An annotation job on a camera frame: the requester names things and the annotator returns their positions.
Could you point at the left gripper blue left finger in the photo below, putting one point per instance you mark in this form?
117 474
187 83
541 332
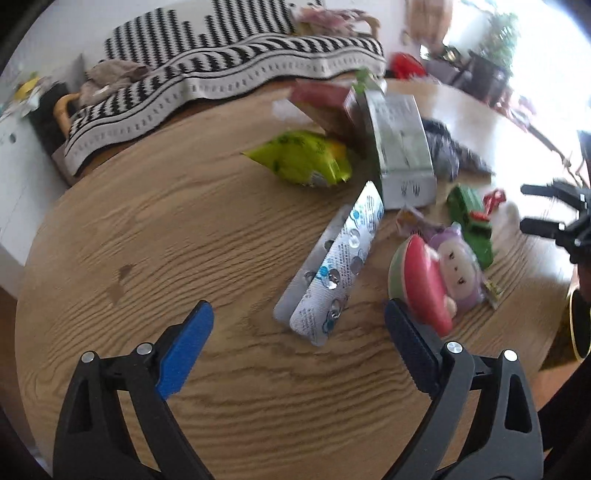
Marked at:
179 347

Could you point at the grey green medicine box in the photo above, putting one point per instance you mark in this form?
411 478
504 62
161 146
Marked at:
398 145

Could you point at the striped black white sofa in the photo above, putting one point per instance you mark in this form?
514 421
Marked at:
211 50

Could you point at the yellow popcorn snack bag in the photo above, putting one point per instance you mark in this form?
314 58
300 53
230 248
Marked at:
305 158

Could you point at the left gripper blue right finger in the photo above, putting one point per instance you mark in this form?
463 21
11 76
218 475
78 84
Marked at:
418 345

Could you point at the red plastic scrap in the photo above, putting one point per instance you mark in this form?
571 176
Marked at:
490 203

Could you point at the green toy car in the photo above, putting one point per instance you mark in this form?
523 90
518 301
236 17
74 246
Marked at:
466 208

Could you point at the black wooden chair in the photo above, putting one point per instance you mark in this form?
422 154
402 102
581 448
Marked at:
482 79

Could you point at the red cigarette box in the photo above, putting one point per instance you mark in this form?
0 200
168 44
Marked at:
332 106

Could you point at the blue paper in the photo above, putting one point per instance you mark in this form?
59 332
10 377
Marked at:
450 157

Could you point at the red bag on floor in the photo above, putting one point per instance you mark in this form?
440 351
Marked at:
405 66

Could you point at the white cabinet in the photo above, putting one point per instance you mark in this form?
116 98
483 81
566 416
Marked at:
30 185

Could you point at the pink cushion on sofa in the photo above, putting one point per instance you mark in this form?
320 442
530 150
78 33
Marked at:
320 21

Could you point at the silver blister pill pack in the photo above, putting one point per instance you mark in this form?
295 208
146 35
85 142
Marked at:
318 293

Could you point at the beige clothes on sofa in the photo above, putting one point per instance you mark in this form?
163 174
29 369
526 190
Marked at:
109 76

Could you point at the black gold trash bin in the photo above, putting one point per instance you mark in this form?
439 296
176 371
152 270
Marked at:
579 324

